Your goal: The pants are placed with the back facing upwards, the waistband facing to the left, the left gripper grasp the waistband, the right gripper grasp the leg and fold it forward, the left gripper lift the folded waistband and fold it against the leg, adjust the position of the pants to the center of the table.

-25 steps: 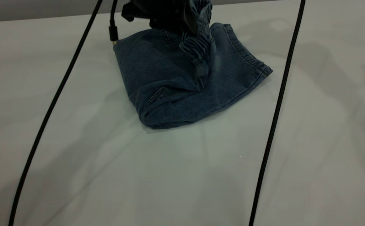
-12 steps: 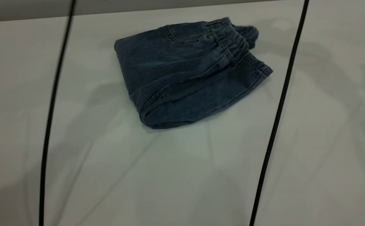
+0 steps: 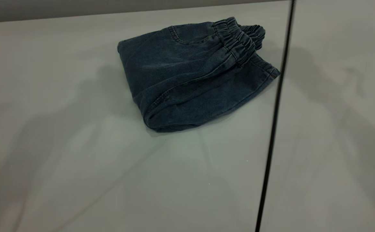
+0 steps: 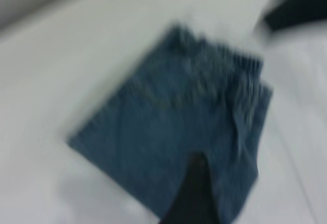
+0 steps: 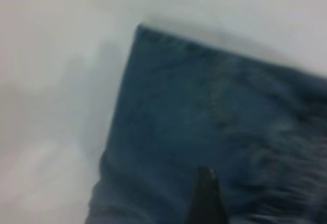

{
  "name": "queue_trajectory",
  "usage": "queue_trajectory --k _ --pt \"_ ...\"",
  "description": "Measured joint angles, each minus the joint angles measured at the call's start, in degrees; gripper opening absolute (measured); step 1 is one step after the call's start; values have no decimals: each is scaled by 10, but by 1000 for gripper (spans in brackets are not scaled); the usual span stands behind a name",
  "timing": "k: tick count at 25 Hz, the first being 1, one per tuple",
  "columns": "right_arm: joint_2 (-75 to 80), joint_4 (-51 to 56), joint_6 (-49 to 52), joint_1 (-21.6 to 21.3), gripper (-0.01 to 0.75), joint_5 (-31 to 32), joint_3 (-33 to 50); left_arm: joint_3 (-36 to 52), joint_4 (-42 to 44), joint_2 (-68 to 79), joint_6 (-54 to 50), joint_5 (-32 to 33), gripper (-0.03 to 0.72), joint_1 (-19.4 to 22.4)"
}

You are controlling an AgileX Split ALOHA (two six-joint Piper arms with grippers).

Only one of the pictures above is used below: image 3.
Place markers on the blue denim shorts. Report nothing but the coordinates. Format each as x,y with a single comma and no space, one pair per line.
190,80

